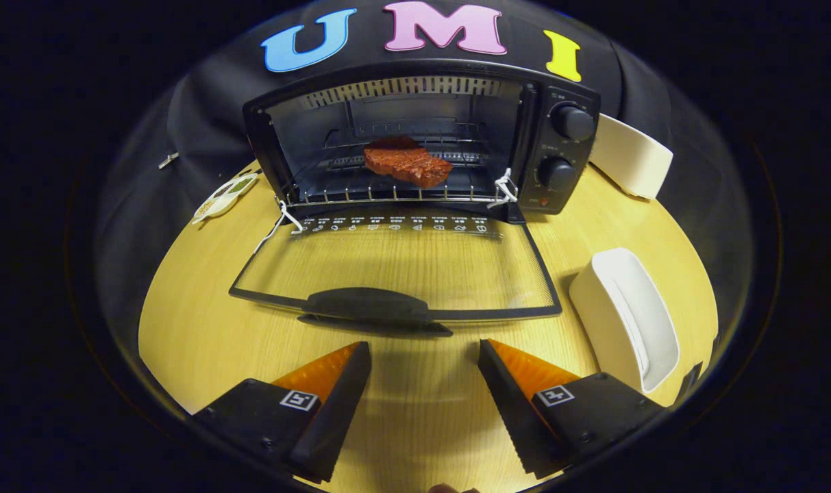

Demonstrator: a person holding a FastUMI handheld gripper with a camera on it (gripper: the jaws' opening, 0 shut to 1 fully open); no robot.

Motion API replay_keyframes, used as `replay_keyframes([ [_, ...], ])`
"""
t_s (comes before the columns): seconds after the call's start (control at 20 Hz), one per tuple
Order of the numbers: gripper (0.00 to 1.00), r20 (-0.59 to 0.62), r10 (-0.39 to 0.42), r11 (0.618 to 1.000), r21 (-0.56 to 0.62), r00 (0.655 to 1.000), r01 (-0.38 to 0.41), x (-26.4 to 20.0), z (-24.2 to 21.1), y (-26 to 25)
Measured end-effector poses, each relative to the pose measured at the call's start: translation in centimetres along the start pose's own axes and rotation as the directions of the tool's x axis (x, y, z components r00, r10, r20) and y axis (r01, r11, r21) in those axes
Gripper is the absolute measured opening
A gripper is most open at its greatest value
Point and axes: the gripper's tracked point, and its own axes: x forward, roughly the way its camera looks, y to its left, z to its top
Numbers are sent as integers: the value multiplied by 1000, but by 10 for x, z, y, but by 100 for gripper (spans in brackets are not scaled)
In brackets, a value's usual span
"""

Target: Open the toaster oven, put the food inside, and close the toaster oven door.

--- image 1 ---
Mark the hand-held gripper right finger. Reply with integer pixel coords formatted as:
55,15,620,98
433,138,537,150
477,338,665,480

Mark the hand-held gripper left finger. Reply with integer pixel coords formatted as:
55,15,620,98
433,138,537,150
193,341,373,483

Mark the red meat slice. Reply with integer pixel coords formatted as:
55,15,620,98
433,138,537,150
362,136,454,190

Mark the black toaster oven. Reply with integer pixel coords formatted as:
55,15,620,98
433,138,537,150
228,58,602,338

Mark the white toaster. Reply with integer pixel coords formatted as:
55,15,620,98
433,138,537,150
588,113,674,201

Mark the white ridged tray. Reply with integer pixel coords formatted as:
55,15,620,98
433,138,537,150
569,247,681,394

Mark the dark angular object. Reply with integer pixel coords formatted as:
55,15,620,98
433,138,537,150
675,362,704,405

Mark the white divided seasoning dish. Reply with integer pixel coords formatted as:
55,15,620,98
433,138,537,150
192,173,259,225

